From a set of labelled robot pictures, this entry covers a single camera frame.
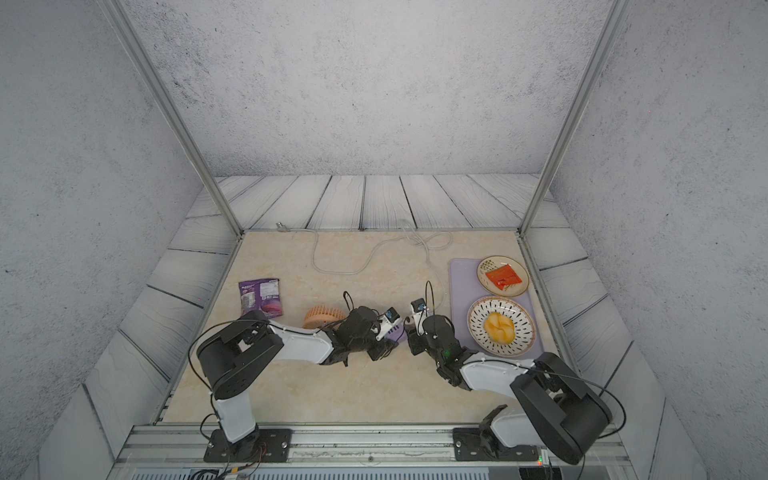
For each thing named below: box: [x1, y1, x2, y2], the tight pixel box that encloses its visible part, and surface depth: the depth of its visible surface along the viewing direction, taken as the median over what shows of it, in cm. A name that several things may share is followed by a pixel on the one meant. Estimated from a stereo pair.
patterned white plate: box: [467, 296, 537, 358], surface depth 95 cm
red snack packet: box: [485, 264, 523, 291], surface depth 107 cm
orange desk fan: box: [302, 304, 346, 329], surface depth 84 cm
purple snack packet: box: [238, 278, 283, 319], surface depth 101 cm
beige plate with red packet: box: [476, 255, 530, 298], surface depth 107 cm
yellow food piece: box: [484, 312, 515, 345], surface depth 91 cm
